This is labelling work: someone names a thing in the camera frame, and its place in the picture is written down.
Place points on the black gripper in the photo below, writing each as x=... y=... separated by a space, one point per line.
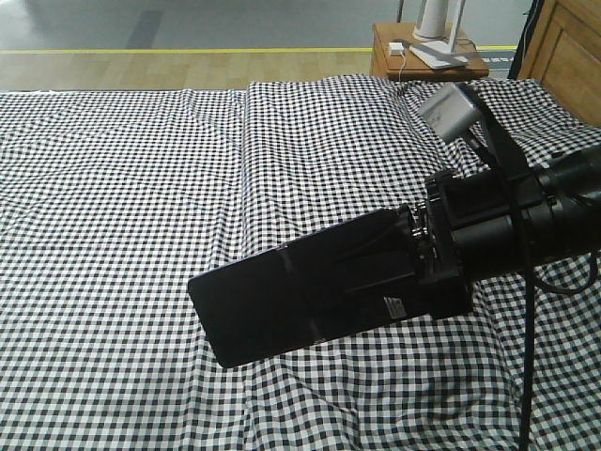
x=477 y=228

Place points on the black smartphone purple case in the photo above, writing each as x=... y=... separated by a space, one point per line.
x=255 y=309

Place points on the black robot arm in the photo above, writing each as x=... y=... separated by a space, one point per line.
x=567 y=220

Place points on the black white checkered bed sheet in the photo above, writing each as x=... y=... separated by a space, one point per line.
x=111 y=201

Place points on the wooden nightstand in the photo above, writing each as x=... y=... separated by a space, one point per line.
x=398 y=56

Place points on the white charger adapter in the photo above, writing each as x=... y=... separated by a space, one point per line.
x=396 y=48

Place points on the metal pole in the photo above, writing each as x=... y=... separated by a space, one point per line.
x=400 y=11

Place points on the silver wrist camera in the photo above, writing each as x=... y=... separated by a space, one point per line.
x=450 y=111

